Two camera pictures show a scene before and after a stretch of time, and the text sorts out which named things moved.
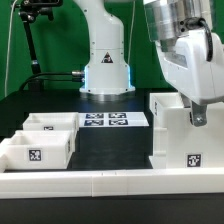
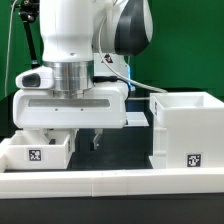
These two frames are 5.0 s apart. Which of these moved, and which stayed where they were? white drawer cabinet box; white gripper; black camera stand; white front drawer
Moved: white gripper
Stayed: white drawer cabinet box; black camera stand; white front drawer
